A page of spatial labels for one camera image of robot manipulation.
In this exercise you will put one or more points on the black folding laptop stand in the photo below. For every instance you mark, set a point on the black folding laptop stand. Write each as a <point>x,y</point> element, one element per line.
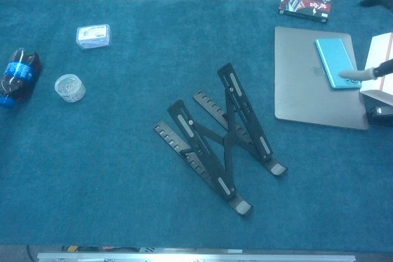
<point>225,139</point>

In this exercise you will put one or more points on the grey laptop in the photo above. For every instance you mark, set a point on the grey laptop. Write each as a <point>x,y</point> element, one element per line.
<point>294,90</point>

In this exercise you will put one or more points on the white cardboard box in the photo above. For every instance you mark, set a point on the white cardboard box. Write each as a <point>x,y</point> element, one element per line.
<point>382,47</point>

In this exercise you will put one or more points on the red black small box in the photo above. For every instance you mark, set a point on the red black small box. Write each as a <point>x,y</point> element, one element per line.
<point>304,5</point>

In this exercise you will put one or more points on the light blue smartphone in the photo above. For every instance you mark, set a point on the light blue smartphone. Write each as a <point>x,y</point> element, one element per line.
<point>334,56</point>

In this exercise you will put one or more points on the small black device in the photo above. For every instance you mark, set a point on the small black device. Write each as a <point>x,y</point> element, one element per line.
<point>380,114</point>

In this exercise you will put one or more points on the clear plastic card box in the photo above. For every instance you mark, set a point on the clear plastic card box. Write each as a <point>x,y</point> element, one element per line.
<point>93,36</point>

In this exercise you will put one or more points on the teal table cloth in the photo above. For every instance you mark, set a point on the teal table cloth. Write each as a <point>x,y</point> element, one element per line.
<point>122,151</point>

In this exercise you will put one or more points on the clear round jar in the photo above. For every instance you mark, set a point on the clear round jar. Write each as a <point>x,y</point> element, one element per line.
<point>70,88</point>

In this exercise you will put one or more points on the cola bottle blue label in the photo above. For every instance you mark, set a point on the cola bottle blue label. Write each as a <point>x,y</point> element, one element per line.
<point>18,71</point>

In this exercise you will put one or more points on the aluminium profile rail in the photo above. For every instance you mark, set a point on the aluminium profile rail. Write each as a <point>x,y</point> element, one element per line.
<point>196,257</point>

